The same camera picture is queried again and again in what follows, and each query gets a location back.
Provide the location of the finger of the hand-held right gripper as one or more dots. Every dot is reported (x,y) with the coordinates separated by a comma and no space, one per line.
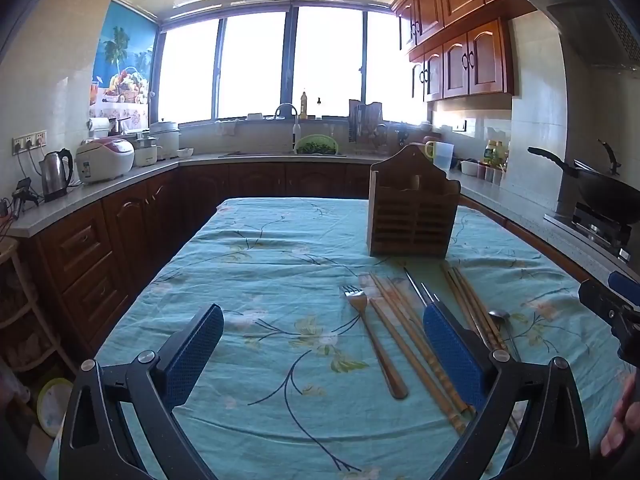
(602,302)
(625,287)

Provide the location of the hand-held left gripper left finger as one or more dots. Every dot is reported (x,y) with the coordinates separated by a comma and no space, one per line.
(192,355)

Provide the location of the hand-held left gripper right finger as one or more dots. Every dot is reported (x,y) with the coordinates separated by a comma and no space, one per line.
(452,355)

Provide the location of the dark brown wooden chopstick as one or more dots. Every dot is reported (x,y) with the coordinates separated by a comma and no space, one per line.
(465,305)
(475,307)

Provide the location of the light wooden chopstick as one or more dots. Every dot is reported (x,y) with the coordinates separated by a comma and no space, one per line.
(482,305)

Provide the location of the reddish wooden chopstick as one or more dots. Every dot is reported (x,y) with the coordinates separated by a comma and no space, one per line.
(407,300)

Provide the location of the wooden utensil holder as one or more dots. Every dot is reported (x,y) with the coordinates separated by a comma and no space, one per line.
(410,220)

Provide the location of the person's right hand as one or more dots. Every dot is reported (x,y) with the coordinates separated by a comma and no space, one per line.
(622,425)

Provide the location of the patterned bamboo chopstick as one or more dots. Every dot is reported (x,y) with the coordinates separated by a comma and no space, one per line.
(415,355)
(400,305)

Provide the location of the metal spoon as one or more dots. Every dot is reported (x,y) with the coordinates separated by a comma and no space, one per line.
(499,314)

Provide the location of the metal chopstick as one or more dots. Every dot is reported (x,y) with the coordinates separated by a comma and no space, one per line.
(430,294)
(415,285)

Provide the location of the gas stove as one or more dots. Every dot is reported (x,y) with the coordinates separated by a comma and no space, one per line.
(595,227)

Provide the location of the black wok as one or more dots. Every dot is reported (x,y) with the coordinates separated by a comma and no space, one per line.
(605,195)

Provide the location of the teal floral tablecloth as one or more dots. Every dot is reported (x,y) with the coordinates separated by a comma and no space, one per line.
(275,260)

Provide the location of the white plate with yellow rim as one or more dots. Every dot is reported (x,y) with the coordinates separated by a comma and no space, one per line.
(54,405)

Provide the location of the wooden base cabinets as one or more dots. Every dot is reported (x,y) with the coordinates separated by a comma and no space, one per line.
(125,220)

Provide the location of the seasoning jars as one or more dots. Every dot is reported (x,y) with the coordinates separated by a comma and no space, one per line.
(490,174)

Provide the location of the wooden storage shelf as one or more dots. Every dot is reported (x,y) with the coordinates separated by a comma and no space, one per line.
(22,310)

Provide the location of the green seasoning bottles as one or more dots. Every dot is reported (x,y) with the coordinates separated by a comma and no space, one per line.
(495,152)

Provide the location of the white rectangular container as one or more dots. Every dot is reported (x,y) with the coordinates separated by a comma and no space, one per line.
(470,168)

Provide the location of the grey kitchen countertop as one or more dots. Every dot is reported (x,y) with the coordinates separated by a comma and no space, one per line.
(100,187)

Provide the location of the white measuring jug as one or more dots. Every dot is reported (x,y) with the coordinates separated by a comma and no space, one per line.
(442,156)

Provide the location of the small white bowl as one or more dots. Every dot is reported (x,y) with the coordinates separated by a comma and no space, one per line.
(185,152)

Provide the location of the white rice cooker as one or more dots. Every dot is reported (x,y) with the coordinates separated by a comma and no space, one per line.
(105,160)

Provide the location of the white cooking pot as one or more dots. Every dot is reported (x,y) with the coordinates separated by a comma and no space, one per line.
(162,140)

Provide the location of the steel electric kettle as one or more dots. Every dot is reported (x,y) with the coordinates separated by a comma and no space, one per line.
(55,175)

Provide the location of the black small tripod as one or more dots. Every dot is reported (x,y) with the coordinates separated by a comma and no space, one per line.
(22,195)

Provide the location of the green colander with vegetables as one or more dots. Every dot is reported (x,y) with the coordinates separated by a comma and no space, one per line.
(317,146)

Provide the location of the paper towel roll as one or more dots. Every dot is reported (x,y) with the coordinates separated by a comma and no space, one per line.
(100,127)

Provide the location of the dish rack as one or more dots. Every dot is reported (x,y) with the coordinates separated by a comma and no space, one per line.
(365,122)

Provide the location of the chrome faucet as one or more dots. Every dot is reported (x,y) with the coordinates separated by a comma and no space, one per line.
(295,120)

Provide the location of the steel range hood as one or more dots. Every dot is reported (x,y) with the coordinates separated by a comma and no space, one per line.
(590,20)

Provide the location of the brown bottle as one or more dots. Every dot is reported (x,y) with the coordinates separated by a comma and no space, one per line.
(303,106)

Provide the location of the kitchen window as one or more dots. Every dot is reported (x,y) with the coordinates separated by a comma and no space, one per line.
(260,65)

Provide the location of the wall power outlet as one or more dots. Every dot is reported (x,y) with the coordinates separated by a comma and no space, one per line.
(29,141)

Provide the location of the beach wall poster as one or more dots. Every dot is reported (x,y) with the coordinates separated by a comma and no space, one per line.
(122,60)

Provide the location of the wooden wall cabinets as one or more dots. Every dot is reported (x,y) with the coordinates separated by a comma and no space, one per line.
(465,20)

